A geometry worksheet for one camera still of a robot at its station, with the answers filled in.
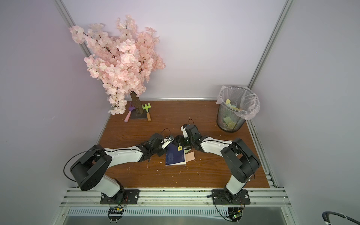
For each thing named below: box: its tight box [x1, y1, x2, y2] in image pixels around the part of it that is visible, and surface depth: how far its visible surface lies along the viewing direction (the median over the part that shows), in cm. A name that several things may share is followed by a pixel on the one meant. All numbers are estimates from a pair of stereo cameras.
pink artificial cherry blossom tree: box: [69, 15, 166, 115], surface depth 75 cm
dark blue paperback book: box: [165, 142, 187, 166], surface depth 87 cm
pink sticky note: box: [185, 150, 195, 163], surface depth 87 cm
